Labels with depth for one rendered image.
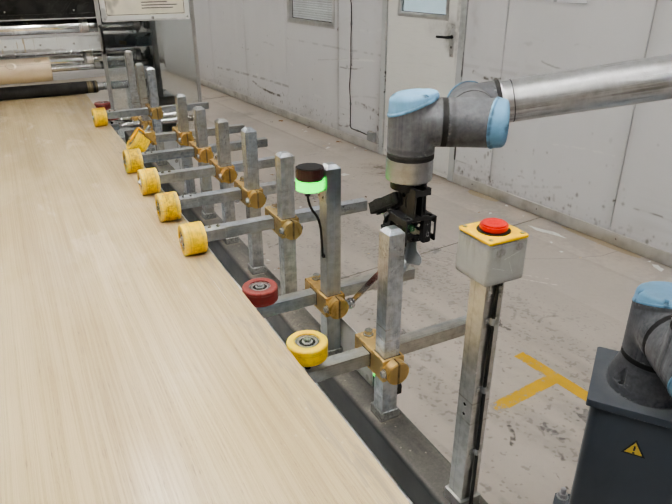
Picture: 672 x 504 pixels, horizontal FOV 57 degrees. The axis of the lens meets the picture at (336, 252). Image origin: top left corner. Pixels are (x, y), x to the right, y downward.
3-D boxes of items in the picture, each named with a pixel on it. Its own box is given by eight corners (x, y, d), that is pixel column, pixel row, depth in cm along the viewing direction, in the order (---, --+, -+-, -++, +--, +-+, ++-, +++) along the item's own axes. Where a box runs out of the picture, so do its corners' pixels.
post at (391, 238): (386, 425, 135) (395, 222, 114) (395, 435, 132) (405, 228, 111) (372, 430, 133) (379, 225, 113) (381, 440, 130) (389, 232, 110)
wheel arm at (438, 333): (469, 327, 141) (470, 311, 139) (478, 334, 138) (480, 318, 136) (295, 381, 123) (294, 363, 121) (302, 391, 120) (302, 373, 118)
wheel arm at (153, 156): (264, 144, 236) (264, 135, 235) (268, 147, 233) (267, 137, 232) (131, 162, 215) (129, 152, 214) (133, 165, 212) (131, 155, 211)
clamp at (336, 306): (323, 291, 153) (323, 273, 151) (349, 316, 143) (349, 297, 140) (302, 296, 151) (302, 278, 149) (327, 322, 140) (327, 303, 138)
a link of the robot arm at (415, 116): (445, 95, 107) (387, 95, 108) (440, 165, 112) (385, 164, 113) (441, 86, 116) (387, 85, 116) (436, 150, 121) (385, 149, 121)
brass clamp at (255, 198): (252, 193, 189) (251, 177, 187) (268, 207, 179) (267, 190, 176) (232, 196, 187) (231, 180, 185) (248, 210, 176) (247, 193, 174)
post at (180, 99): (195, 209, 256) (183, 92, 235) (197, 212, 253) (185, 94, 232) (187, 211, 254) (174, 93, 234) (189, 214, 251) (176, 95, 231)
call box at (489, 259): (490, 263, 95) (496, 216, 91) (522, 282, 89) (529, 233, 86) (453, 273, 92) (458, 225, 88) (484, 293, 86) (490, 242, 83)
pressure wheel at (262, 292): (271, 315, 148) (269, 272, 143) (285, 331, 141) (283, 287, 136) (240, 323, 144) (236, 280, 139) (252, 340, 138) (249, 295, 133)
